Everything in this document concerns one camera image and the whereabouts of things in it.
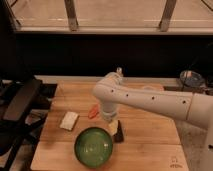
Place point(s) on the blue round dish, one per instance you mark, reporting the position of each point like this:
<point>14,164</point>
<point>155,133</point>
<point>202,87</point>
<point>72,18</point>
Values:
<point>191,78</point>

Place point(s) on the green ceramic bowl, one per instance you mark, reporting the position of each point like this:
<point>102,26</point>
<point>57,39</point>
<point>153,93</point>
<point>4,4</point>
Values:
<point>93,147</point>

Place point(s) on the black rectangular block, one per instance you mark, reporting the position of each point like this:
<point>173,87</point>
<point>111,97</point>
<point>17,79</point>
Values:
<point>118,137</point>

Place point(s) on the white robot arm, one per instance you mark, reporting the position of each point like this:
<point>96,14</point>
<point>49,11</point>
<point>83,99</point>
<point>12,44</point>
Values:
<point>193,108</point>

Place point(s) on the orange carrot toy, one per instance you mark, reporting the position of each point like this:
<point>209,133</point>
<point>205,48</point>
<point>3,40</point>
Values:
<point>93,112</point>

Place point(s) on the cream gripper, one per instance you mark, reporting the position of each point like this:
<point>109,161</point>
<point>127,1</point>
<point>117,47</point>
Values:
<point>113,127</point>

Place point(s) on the clear small bottle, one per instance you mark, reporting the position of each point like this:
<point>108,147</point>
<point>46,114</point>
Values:
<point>119,70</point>

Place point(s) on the white sponge block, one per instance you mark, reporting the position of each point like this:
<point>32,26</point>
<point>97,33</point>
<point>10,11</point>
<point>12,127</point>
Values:
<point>69,120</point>

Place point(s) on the black office chair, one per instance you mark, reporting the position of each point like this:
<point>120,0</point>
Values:
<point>13,127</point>

